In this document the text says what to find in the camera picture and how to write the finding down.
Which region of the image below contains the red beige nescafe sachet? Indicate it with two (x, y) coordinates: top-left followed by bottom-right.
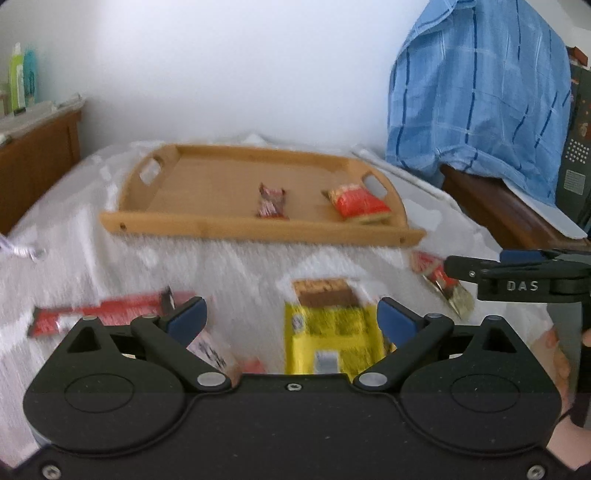
(410, 250), (475, 321)

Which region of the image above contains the pink white small packet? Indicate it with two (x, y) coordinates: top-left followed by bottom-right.
(187, 330), (242, 385)

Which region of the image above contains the yellow snack packet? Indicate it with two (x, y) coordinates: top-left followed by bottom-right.
(284, 303), (396, 379)

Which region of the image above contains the long red stick packet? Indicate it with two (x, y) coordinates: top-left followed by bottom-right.
(27, 287), (195, 338)

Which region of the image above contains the right hand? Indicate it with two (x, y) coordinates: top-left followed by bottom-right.
(546, 328), (590, 469)

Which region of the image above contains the dark patterned box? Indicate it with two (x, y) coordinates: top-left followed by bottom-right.
(556, 47), (591, 234)

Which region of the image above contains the red orange peanut packet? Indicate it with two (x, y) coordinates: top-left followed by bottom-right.
(322, 184), (392, 224)

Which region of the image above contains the white grey fuzzy blanket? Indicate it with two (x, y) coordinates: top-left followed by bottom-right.
(0, 133), (555, 467)

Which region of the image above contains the wooden serving tray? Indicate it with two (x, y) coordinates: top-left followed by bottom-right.
(100, 144), (427, 248)

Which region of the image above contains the small dark red candy packet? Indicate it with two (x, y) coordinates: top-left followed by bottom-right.
(256, 183), (287, 220)

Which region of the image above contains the blue plaid cloth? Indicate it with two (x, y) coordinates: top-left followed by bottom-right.
(386, 1), (571, 205)

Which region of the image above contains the wooden side cabinet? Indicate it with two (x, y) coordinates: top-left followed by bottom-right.
(1, 106), (84, 234)

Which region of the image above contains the green lotion bottle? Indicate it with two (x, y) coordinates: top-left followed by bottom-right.
(9, 43), (26, 112)

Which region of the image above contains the teal bottle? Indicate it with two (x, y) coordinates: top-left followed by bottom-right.
(23, 49), (38, 107)

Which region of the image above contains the dark wooden chair frame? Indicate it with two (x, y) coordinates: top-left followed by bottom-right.
(440, 165), (590, 252)

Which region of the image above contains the white cable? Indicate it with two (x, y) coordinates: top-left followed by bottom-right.
(0, 232), (47, 264)

